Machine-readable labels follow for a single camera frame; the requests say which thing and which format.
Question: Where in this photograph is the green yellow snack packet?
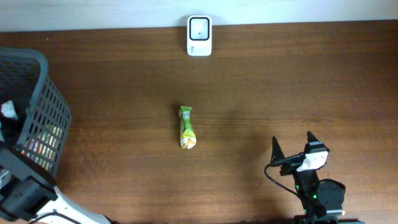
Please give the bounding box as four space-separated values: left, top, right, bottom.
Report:
179 106 197 149

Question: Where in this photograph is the large cream wet-wipes packet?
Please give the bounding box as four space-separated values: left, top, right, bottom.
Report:
21 124 64 175

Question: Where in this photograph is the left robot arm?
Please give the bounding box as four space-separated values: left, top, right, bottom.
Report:
1 142 116 224

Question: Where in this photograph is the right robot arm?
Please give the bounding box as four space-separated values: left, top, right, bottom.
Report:
264 131 361 224

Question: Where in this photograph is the white barcode scanner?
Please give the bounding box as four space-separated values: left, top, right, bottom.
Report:
187 15 213 57

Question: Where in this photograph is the grey plastic mesh basket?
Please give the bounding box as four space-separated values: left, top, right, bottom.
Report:
1 47 72 177

